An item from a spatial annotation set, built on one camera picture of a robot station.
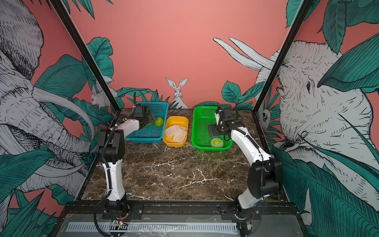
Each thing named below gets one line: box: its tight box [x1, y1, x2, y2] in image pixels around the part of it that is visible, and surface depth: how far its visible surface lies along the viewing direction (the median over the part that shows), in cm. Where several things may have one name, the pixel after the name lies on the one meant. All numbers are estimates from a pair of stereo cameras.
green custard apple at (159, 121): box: [154, 116, 165, 127], surface depth 107 cm
